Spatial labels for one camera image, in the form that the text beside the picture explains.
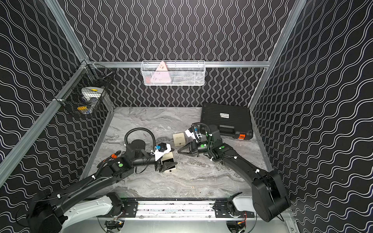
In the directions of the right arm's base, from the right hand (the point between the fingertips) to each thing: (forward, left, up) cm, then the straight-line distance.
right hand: (179, 152), depth 71 cm
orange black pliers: (+8, +43, -20) cm, 48 cm away
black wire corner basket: (+29, +53, +15) cm, 62 cm away
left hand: (-1, +2, +1) cm, 3 cm away
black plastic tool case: (+33, -37, -17) cm, 53 cm away
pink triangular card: (+43, +13, +14) cm, 47 cm away
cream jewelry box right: (+20, +2, -19) cm, 27 cm away
